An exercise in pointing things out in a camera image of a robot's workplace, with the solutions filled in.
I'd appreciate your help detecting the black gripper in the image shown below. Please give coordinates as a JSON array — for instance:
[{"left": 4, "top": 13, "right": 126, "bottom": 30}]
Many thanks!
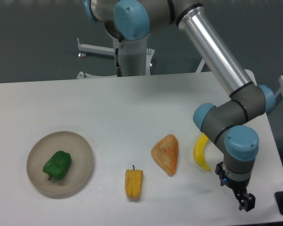
[{"left": 215, "top": 162, "right": 256, "bottom": 211}]

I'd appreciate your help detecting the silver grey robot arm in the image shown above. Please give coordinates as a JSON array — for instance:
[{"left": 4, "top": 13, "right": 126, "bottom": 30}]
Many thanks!
[{"left": 83, "top": 0, "right": 275, "bottom": 211}]

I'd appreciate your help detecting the yellow bell pepper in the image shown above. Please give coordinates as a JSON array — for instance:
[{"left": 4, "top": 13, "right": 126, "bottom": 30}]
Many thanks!
[{"left": 125, "top": 165, "right": 143, "bottom": 199}]

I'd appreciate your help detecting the beige round plate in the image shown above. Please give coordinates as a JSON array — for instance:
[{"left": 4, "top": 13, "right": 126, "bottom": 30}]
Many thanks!
[{"left": 26, "top": 131, "right": 94, "bottom": 199}]

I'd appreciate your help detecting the green bell pepper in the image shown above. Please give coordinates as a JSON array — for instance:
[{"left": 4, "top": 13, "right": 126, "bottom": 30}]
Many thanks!
[{"left": 42, "top": 150, "right": 72, "bottom": 180}]

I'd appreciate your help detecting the yellow banana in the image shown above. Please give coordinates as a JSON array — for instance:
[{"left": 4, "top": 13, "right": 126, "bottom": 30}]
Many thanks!
[{"left": 193, "top": 133, "right": 211, "bottom": 171}]

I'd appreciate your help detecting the triangular orange bread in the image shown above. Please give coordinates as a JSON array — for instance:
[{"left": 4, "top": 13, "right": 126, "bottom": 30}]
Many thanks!
[{"left": 151, "top": 134, "right": 179, "bottom": 177}]

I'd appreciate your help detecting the white robot stand base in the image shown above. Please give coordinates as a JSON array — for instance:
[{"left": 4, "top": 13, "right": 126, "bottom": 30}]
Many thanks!
[{"left": 77, "top": 36, "right": 155, "bottom": 77}]

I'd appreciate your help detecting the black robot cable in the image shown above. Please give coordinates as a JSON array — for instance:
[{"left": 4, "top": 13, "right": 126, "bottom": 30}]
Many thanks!
[{"left": 115, "top": 32, "right": 124, "bottom": 77}]

